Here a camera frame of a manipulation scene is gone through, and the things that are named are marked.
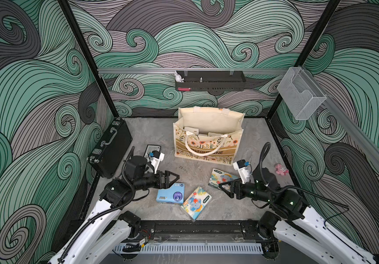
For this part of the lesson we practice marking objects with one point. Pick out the black briefcase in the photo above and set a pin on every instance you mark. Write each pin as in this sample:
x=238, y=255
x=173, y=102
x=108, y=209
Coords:
x=111, y=148

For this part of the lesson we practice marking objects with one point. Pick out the aluminium wall rail back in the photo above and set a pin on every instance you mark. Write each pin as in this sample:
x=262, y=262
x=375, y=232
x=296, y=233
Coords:
x=146, y=70

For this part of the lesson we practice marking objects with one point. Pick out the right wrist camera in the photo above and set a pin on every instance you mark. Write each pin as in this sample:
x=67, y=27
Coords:
x=242, y=167

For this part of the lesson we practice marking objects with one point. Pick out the black corner frame post right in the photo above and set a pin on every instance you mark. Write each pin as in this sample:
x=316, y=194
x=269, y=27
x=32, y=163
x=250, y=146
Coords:
x=311, y=43

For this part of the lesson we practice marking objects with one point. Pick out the aluminium wall rail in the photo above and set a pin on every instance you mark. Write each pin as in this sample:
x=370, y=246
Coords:
x=146, y=70
x=355, y=104

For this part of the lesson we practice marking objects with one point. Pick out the clear acrylic wall box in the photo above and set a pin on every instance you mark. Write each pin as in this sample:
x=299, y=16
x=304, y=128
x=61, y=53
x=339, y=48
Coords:
x=301, y=93

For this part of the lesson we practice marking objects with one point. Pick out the black corner frame post left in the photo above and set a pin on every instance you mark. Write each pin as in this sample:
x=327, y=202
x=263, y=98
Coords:
x=73, y=25

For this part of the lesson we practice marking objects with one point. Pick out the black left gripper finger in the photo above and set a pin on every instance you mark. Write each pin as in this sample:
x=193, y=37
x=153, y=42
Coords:
x=171, y=180
x=169, y=173

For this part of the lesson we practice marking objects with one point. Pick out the black corner frame post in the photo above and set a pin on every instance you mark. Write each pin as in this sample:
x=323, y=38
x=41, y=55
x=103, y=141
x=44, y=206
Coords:
x=311, y=43
x=73, y=25

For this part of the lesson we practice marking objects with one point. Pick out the green tissue pack upper left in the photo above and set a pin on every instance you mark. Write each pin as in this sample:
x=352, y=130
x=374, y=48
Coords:
x=149, y=149

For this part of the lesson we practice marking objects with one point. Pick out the blue dog tissue pack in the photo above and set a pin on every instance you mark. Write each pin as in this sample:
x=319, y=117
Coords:
x=172, y=195

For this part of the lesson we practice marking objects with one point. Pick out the aluminium wall rail right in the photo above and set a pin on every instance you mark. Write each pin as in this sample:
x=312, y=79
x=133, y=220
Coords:
x=355, y=104

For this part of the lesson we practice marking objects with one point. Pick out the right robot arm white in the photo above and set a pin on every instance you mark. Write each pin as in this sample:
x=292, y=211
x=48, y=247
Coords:
x=293, y=221

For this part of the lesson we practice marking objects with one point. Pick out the floral canvas tote bag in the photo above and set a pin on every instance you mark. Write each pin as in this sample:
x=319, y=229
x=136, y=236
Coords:
x=208, y=134

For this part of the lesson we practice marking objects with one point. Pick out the pink toy figure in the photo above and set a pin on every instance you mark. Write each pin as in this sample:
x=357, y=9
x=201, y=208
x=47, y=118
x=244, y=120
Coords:
x=281, y=170

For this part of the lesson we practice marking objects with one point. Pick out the white rabbit figurine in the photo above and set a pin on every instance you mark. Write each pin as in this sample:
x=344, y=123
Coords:
x=178, y=77

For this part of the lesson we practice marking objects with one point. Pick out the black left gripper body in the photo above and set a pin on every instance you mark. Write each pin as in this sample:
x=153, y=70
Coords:
x=147, y=181

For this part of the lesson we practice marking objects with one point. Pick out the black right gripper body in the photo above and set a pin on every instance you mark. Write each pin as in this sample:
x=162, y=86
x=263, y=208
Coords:
x=249, y=190

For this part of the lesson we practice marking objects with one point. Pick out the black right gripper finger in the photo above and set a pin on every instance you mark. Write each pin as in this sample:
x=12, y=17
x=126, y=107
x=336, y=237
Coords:
x=229, y=185
x=229, y=193

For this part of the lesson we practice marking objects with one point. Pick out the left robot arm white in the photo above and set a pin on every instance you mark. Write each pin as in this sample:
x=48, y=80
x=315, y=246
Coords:
x=108, y=225

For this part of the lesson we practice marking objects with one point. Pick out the black wall shelf tray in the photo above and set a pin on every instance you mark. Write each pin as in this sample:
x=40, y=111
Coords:
x=211, y=81

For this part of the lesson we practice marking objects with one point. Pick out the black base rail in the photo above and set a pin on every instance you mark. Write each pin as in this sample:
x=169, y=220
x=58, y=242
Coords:
x=232, y=231

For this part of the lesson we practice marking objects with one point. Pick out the elephant print tissue pack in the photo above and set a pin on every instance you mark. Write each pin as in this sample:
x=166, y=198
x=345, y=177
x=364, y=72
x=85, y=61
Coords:
x=218, y=177

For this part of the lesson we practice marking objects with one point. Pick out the white slotted cable duct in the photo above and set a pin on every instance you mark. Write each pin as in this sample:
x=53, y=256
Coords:
x=201, y=248

